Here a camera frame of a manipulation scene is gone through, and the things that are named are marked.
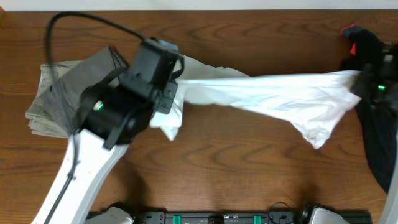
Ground white printed t-shirt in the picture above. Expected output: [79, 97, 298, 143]
[150, 57, 361, 149]

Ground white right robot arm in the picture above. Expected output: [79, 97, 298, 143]
[351, 45, 397, 223]

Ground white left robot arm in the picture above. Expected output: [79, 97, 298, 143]
[34, 80, 178, 223]

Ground black garment with red trim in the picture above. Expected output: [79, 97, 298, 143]
[340, 24, 397, 192]

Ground folded grey shorts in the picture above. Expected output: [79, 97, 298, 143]
[40, 46, 128, 137]

